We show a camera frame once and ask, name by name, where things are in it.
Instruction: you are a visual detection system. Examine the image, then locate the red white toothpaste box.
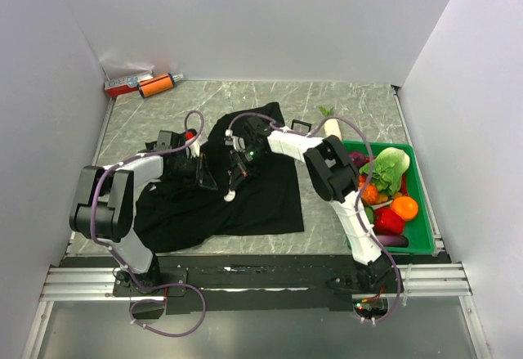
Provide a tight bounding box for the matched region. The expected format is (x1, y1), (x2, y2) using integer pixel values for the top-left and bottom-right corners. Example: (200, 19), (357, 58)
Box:
(104, 71), (153, 98)

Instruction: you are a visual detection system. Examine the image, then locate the purple toy eggplant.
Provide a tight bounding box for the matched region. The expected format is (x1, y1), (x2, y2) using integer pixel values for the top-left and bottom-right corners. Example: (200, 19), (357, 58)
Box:
(377, 235), (409, 248)

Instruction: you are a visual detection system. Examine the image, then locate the orange black cylinder tool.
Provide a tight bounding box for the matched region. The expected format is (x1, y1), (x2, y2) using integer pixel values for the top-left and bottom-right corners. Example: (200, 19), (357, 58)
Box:
(138, 73), (185, 98)

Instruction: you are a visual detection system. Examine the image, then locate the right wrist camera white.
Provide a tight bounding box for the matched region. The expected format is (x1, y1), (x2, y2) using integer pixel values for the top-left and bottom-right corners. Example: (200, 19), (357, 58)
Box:
(225, 129), (244, 150)

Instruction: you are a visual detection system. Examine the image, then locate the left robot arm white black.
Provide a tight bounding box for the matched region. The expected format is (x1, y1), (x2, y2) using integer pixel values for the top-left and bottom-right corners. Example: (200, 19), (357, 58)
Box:
(69, 128), (217, 295)

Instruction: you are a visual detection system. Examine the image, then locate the round gold brooch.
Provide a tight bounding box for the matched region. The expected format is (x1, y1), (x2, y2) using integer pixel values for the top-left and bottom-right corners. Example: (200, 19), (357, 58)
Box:
(223, 190), (236, 202)

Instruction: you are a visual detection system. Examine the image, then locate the green plastic bin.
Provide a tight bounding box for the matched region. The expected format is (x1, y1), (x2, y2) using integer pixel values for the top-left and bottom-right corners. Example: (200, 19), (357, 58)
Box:
(343, 141), (435, 254)

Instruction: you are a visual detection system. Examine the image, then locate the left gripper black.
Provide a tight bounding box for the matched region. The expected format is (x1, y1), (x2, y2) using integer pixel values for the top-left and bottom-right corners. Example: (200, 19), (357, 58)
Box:
(168, 152), (218, 190)

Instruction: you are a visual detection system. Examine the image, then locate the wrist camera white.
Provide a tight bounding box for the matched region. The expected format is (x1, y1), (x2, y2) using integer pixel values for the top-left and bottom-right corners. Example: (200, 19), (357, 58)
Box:
(184, 129), (201, 159)
(225, 129), (244, 150)

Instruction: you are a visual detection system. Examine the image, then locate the black wire frame stand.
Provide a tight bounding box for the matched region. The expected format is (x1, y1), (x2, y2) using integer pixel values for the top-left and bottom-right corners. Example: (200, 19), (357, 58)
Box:
(291, 119), (312, 134)

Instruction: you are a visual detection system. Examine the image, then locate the black printed t-shirt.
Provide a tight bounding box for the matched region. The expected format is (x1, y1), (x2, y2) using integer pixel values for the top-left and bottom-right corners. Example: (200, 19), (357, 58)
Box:
(134, 111), (304, 253)

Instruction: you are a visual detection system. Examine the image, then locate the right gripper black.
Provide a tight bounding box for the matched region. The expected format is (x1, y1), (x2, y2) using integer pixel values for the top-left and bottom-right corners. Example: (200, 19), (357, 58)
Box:
(230, 145), (270, 191)

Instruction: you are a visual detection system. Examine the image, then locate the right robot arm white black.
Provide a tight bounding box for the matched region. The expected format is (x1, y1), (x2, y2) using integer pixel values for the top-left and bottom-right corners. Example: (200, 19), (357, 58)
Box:
(224, 112), (402, 293)

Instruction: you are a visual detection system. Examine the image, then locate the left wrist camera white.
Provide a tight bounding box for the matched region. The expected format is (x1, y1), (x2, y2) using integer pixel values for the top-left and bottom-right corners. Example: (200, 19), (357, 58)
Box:
(184, 129), (201, 159)

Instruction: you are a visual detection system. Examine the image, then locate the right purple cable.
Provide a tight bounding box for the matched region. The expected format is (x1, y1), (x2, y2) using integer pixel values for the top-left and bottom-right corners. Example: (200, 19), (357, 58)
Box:
(226, 111), (402, 324)

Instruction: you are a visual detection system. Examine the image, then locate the green toy pepper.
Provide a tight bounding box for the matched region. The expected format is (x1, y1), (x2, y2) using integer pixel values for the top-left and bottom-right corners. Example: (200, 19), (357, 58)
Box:
(364, 207), (374, 224)

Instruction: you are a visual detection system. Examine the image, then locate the green toy lettuce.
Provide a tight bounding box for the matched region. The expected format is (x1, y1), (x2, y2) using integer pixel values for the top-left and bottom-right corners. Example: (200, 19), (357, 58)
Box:
(371, 147), (410, 196)

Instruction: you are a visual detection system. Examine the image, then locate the clear plastic bag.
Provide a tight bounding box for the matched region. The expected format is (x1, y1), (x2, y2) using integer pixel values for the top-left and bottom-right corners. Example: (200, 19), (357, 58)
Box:
(99, 50), (154, 79)

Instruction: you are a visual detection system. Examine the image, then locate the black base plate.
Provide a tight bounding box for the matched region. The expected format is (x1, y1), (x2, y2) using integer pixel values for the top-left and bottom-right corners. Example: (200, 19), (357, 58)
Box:
(112, 254), (450, 316)

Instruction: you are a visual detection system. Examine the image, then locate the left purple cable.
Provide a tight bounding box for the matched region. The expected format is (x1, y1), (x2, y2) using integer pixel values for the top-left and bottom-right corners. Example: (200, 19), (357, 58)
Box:
(90, 110), (208, 339)

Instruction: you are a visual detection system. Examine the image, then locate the purple toy onion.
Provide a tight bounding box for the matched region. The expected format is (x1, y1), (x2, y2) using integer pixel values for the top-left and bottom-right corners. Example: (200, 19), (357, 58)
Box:
(349, 150), (368, 169)

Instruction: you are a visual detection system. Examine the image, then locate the red toy pepper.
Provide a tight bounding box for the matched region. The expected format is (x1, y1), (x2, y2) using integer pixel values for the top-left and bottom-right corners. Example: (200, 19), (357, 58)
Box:
(373, 208), (405, 235)

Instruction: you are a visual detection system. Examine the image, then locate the orange toy pumpkin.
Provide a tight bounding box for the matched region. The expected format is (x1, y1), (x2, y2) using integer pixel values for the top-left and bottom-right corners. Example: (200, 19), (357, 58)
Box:
(359, 175), (379, 205)

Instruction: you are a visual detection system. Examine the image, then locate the white toy radish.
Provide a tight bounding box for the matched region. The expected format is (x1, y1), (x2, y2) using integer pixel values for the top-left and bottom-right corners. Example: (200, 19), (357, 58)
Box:
(319, 106), (342, 141)

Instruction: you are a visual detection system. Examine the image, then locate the purple cable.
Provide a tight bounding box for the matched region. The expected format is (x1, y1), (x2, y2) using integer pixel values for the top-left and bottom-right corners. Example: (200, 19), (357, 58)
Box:
(226, 111), (402, 324)
(90, 110), (208, 339)

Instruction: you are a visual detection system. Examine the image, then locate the orange toy fruit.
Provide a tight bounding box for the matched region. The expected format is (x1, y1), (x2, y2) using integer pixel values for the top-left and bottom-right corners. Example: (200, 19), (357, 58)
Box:
(390, 195), (419, 222)

